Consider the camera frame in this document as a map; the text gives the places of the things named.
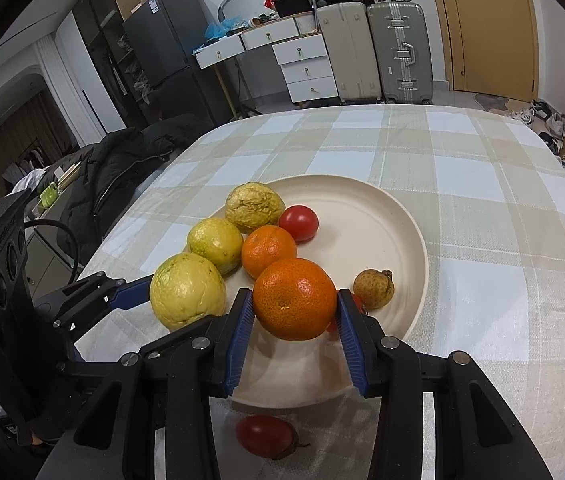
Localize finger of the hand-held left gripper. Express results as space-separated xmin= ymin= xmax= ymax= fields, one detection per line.
xmin=140 ymin=316 xmax=216 ymax=361
xmin=32 ymin=271 xmax=156 ymax=335

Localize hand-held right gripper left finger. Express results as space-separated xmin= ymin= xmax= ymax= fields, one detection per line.
xmin=37 ymin=287 xmax=256 ymax=480

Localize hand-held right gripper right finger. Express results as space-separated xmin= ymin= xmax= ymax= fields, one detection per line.
xmin=337 ymin=289 xmax=553 ymax=480

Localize large smooth yellow passion fruit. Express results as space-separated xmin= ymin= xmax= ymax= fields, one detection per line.
xmin=150 ymin=253 xmax=226 ymax=332

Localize brown longan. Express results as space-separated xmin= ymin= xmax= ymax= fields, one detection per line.
xmin=353 ymin=269 xmax=395 ymax=311

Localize large orange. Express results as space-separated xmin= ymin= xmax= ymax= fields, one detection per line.
xmin=253 ymin=258 xmax=337 ymax=342

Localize yellow passion fruit green-tinged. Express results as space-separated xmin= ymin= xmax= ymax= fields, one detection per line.
xmin=186 ymin=218 xmax=244 ymax=276

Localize cream round plate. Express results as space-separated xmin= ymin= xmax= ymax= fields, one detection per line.
xmin=222 ymin=175 xmax=429 ymax=408

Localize wrinkled golden passion fruit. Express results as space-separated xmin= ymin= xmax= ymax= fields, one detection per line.
xmin=226 ymin=182 xmax=286 ymax=234

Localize red tomato with stem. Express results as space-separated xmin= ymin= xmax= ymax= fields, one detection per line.
xmin=235 ymin=414 xmax=311 ymax=461

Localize small orange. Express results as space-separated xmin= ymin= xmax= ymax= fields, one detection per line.
xmin=241 ymin=225 xmax=297 ymax=281

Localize black jacket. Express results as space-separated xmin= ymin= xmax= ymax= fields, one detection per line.
xmin=55 ymin=115 xmax=213 ymax=271

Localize green cup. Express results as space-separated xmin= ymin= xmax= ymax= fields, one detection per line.
xmin=37 ymin=182 xmax=59 ymax=208

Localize round red tomato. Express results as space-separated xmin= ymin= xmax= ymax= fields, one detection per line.
xmin=278 ymin=205 xmax=319 ymax=242

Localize wooden stick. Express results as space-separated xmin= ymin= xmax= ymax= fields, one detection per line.
xmin=214 ymin=66 xmax=237 ymax=120

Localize dark grey fridge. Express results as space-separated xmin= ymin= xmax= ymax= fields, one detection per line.
xmin=122 ymin=0 xmax=223 ymax=123

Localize dark glass cabinet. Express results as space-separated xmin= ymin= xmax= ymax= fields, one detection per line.
xmin=70 ymin=0 xmax=148 ymax=131

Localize white desk with drawers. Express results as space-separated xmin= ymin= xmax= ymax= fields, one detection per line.
xmin=193 ymin=15 xmax=339 ymax=106

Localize blue plastic bag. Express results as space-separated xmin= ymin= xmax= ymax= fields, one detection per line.
xmin=205 ymin=17 xmax=243 ymax=41

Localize grey door mat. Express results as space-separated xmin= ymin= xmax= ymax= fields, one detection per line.
xmin=477 ymin=95 xmax=511 ymax=111

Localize beige suitcase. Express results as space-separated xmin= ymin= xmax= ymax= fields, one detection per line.
xmin=315 ymin=1 xmax=382 ymax=103

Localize shoes on floor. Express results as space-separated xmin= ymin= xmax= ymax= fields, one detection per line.
xmin=505 ymin=97 xmax=565 ymax=206

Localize silver suitcase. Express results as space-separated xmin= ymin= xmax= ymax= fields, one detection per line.
xmin=367 ymin=2 xmax=434 ymax=106

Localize black box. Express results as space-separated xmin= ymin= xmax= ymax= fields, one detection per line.
xmin=275 ymin=0 xmax=313 ymax=18

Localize wooden door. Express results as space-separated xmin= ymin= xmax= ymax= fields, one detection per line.
xmin=425 ymin=0 xmax=538 ymax=103

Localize black cable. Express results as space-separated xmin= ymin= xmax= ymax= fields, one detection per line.
xmin=22 ymin=220 xmax=80 ymax=271

